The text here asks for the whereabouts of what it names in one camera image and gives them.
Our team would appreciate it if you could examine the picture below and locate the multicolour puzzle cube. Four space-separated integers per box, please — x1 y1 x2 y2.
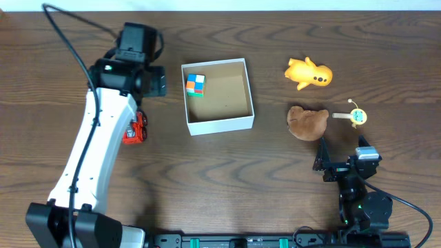
185 74 206 97

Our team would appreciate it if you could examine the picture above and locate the red toy truck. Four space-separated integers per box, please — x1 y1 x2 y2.
122 111 147 144

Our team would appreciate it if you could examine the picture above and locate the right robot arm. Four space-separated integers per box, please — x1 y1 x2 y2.
313 136 393 231

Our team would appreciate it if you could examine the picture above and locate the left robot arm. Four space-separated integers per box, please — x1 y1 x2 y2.
25 22 165 247

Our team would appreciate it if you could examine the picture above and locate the brown plush toy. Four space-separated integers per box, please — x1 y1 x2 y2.
287 106 329 141

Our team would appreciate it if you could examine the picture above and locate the orange rubber animal toy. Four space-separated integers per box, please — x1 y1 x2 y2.
284 57 333 91

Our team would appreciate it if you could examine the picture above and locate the white cardboard box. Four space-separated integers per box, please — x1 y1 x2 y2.
181 58 255 136

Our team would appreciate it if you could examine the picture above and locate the black mounting rail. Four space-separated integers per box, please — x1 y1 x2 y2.
143 231 411 248

